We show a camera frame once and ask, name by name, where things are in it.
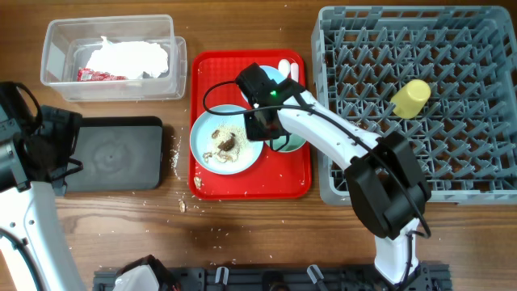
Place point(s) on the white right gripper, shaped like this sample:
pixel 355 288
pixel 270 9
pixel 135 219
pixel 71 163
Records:
pixel 254 130

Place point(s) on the light blue bowl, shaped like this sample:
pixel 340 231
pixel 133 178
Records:
pixel 273 73

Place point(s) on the mint green bowl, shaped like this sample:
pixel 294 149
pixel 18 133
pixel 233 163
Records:
pixel 286 143

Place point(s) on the white napkin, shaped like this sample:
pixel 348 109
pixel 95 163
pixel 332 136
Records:
pixel 132 59

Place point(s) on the yellow plastic cup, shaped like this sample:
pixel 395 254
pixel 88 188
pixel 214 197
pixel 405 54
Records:
pixel 410 99

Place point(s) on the red snack wrapper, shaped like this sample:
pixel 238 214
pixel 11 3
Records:
pixel 89 75

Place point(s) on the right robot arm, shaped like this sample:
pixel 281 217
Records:
pixel 387 188

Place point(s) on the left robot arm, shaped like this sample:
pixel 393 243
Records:
pixel 36 156

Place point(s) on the black waste tray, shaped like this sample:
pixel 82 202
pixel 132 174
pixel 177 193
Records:
pixel 118 153

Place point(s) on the grey dishwasher rack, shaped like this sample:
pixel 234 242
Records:
pixel 442 76

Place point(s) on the white plastic spoon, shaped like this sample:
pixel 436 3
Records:
pixel 284 67

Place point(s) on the white plastic fork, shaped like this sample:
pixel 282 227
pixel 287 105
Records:
pixel 295 72

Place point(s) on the light blue plate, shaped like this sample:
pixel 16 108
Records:
pixel 209 130

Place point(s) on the red serving tray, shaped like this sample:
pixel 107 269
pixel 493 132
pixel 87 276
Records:
pixel 273 175

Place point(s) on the food crumb on tray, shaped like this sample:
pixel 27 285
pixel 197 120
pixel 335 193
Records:
pixel 198 182

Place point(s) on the food crumb on table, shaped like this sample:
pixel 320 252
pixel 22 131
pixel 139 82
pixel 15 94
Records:
pixel 182 206

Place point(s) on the clear plastic bin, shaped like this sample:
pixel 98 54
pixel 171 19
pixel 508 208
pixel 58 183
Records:
pixel 69 43

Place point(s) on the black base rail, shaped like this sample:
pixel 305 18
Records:
pixel 427 277

